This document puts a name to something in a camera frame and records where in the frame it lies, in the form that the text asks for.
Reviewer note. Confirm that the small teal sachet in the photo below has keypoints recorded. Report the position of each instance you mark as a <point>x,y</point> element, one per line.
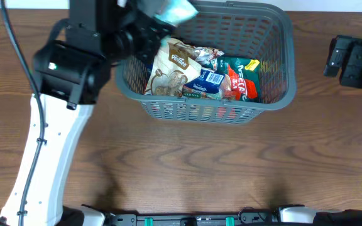
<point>176,12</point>

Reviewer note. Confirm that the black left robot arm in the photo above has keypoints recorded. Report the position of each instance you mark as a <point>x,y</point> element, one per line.
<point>66,77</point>

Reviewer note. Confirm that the plain beige paper pouch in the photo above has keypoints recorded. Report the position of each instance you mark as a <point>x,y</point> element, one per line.
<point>205,56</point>

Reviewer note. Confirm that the dark grey plastic basket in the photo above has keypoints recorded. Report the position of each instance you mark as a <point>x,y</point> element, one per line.
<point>257,31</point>

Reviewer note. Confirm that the tissue pocket pack bundle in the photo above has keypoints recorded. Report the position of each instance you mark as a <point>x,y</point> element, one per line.
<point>207,76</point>

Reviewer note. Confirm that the green instant coffee bag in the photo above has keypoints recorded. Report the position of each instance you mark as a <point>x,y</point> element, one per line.
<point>242,80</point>

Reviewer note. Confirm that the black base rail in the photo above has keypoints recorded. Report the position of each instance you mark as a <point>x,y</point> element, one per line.
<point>245,217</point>

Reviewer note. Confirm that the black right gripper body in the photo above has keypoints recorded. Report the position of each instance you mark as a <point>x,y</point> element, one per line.
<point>359,64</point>

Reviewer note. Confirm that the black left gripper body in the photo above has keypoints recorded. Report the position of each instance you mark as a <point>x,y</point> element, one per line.
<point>136,45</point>

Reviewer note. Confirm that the orange spaghetti packet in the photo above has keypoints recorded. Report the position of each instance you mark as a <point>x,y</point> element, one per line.
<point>214,92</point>

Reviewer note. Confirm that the beige brown foil pouch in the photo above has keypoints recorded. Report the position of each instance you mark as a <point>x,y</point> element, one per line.
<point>172,69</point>

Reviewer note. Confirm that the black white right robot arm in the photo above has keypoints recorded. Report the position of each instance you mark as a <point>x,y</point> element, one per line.
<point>301,215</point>

